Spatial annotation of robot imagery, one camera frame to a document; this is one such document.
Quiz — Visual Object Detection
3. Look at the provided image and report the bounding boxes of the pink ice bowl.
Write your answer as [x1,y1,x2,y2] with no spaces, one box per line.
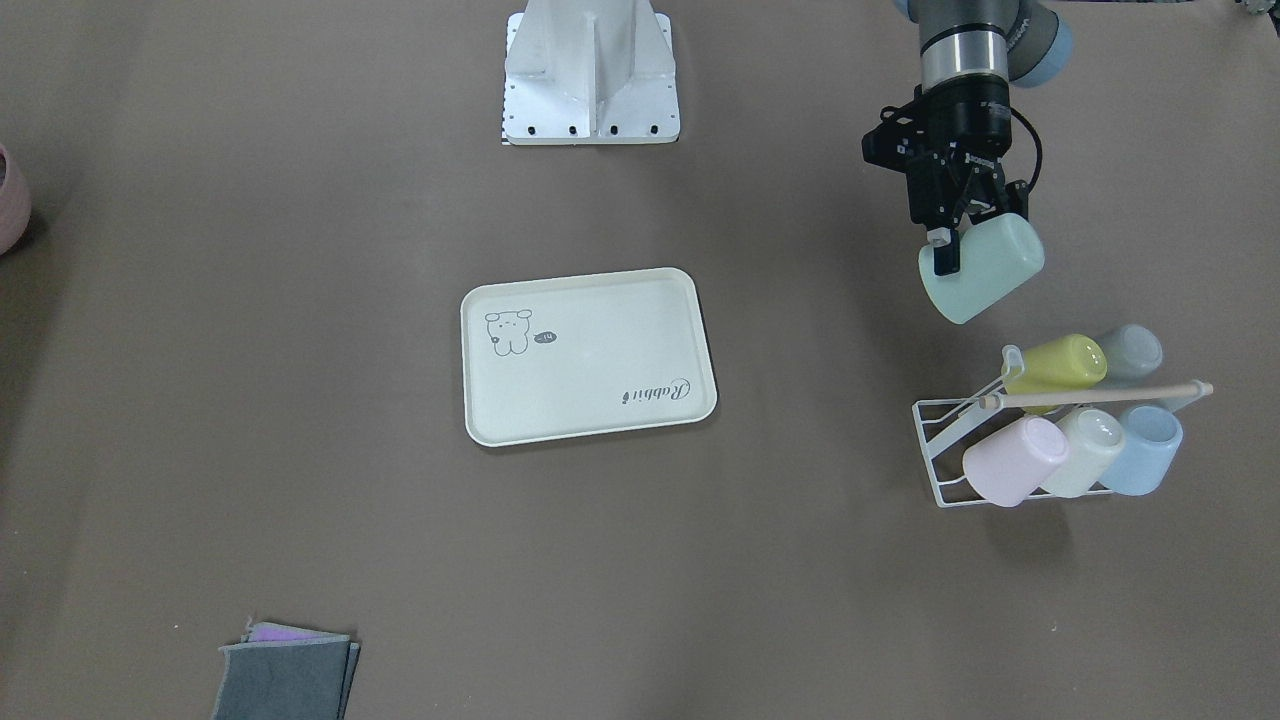
[0,145,32,255]

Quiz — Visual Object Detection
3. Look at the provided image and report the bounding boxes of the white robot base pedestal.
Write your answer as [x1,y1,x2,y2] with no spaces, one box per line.
[500,1,682,146]

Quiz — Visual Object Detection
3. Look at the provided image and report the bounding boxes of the grey cup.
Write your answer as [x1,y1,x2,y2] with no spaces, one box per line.
[1094,323,1164,389]

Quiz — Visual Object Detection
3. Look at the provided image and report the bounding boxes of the light blue cup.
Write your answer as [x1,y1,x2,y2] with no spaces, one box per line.
[1097,404,1184,496]

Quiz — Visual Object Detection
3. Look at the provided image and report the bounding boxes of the cream rabbit tray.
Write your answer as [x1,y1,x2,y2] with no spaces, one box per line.
[460,266,719,448]

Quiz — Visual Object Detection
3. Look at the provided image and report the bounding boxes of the yellow cup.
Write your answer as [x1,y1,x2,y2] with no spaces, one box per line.
[1002,333,1108,395]

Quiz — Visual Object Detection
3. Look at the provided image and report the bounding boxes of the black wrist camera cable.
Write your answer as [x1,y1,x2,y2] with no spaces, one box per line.
[1010,105,1044,196]

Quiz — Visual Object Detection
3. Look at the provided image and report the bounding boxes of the white cup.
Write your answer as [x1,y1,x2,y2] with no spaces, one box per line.
[1039,407,1126,498]

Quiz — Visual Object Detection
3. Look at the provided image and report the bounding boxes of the mint green cup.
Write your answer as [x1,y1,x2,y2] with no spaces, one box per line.
[916,213,1044,324]

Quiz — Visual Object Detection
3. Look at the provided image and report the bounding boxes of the pink cup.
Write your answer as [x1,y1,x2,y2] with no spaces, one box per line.
[963,415,1071,509]

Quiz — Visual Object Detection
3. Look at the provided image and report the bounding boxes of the white wire cup rack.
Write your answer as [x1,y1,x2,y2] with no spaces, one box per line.
[911,345,1215,509]

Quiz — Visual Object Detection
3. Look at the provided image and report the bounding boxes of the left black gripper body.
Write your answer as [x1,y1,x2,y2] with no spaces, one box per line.
[861,78,1012,225]

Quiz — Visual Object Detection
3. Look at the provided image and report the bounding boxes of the grey folded cloth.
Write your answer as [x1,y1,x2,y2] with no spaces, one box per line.
[211,635,361,719]

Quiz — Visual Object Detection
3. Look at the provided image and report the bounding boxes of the purple cloth under grey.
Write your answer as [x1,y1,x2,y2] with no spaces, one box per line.
[242,621,342,644]

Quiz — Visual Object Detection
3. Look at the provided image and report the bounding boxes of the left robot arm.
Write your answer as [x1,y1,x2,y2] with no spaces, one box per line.
[861,1,1074,277]

